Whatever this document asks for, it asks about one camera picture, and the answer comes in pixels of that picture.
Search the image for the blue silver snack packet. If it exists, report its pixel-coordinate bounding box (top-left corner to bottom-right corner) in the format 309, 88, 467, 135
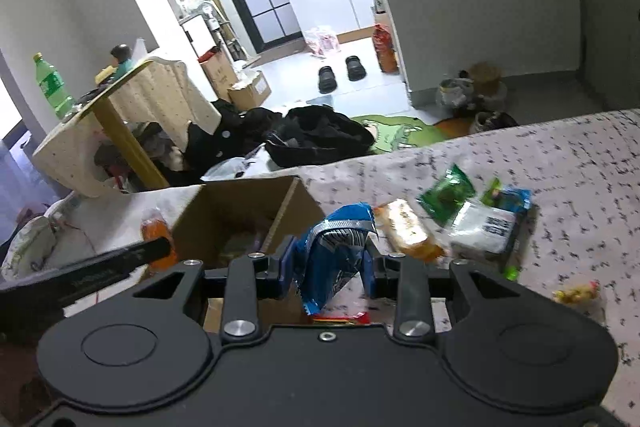
293, 202, 378, 315

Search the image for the orange cracker packet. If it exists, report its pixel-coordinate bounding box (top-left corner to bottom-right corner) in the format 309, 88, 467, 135
373, 198, 445, 262

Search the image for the red chocolate bar packet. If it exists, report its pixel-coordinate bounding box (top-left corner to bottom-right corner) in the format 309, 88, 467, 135
311, 312, 371, 326

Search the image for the brown cardboard box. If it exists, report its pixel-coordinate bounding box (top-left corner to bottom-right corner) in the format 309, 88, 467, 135
134, 174, 329, 333

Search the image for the white black-label snack packet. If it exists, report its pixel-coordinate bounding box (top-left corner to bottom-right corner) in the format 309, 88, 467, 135
449, 202, 518, 262

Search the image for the light green candy packet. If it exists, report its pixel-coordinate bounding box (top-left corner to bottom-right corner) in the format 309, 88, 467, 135
502, 262, 521, 282

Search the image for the orange snack packet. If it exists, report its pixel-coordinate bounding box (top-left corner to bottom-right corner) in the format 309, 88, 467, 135
140, 208, 179, 273

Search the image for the blue green snack packet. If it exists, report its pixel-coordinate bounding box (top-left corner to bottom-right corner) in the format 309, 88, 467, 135
480, 178, 532, 225

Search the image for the green cartoon rug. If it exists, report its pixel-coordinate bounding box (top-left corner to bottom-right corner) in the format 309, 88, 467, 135
352, 115, 449, 154

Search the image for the black clothes pile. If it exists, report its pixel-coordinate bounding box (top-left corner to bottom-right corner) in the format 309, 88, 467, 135
183, 100, 375, 176

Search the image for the patterned white bed sheet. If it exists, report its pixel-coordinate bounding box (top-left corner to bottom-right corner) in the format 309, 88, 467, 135
37, 110, 639, 426

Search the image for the dark round basket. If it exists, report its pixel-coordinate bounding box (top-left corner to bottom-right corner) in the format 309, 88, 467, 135
470, 112, 518, 134

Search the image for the small yellow candy packet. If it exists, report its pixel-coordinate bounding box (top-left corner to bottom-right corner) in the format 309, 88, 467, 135
552, 281, 600, 306

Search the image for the small cardboard box floor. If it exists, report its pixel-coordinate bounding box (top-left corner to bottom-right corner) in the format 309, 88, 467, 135
228, 70, 271, 112

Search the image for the grey plastic bag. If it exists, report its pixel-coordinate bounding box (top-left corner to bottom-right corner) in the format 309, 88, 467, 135
435, 78, 474, 110

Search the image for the left black shoe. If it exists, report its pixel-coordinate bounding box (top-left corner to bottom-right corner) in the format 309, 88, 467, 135
318, 66, 337, 94

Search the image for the black shoe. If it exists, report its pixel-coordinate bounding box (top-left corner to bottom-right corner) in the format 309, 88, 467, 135
318, 66, 337, 94
345, 55, 367, 81

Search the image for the right black shoe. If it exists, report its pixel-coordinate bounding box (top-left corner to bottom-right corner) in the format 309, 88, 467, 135
345, 55, 367, 81

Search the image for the round yellow side table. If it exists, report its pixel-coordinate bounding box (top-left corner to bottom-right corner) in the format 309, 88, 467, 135
68, 57, 169, 190

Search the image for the green soda bottle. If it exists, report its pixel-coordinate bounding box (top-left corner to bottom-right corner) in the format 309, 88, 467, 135
34, 53, 76, 121

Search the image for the pink plastic bag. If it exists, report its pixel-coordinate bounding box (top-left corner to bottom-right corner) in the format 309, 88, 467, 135
303, 26, 340, 58

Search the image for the brown pot by wall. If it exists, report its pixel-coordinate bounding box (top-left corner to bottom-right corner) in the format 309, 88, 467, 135
469, 62, 508, 110

